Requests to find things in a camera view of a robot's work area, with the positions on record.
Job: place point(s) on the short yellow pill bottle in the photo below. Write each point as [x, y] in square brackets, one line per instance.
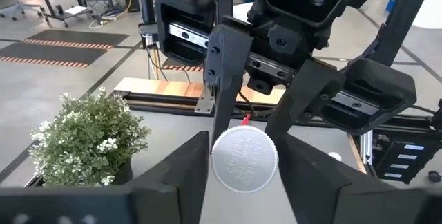
[245, 158]

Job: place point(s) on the black box white labels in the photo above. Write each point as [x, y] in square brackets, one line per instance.
[428, 161]

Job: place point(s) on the white paper sheet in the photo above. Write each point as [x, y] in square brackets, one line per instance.
[76, 9]

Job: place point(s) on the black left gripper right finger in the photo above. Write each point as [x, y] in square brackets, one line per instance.
[324, 196]

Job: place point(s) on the red tag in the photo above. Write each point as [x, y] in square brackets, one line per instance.
[246, 120]

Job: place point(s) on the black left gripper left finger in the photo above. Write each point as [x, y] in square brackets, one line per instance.
[179, 189]

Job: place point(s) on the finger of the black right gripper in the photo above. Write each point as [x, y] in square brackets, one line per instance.
[310, 89]
[228, 61]

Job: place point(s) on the black mat hazard stripes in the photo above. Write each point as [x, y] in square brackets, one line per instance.
[183, 67]
[52, 54]
[79, 37]

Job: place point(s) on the silver metal bracket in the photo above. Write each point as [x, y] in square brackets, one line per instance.
[205, 104]

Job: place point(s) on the blue box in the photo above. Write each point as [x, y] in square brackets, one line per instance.
[390, 4]

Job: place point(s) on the green potted plant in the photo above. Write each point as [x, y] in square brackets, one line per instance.
[89, 137]

